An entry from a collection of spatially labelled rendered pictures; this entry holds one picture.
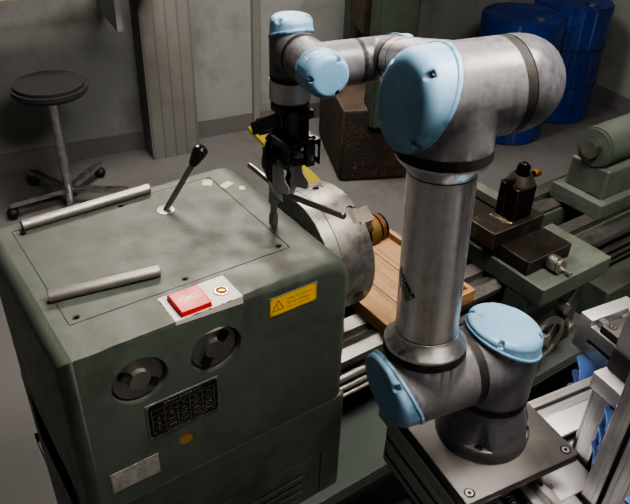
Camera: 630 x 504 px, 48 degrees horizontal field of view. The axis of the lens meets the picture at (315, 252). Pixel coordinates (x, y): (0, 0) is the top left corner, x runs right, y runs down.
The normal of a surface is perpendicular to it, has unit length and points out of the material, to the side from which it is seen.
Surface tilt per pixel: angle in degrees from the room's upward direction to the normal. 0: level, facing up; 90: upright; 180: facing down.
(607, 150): 90
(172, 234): 0
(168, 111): 90
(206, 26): 90
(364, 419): 0
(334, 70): 89
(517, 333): 8
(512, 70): 50
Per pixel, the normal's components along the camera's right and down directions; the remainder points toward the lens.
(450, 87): 0.33, 0.04
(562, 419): 0.04, -0.82
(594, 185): -0.82, 0.30
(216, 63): 0.45, 0.52
